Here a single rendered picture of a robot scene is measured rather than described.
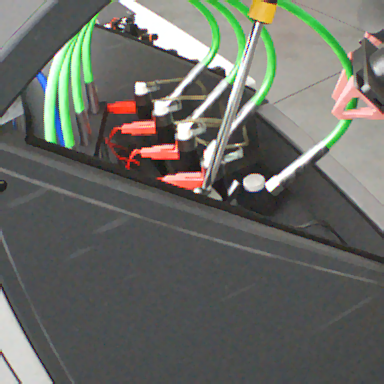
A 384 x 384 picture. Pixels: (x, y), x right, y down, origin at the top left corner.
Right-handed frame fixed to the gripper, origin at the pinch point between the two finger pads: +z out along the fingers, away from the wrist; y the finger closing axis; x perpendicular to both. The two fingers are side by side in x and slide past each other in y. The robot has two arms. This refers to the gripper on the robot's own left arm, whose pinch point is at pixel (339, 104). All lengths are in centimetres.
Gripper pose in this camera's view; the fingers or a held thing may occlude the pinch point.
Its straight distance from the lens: 88.4
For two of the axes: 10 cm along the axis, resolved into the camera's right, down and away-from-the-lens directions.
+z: -5.8, 4.0, 7.1
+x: 7.9, 4.9, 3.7
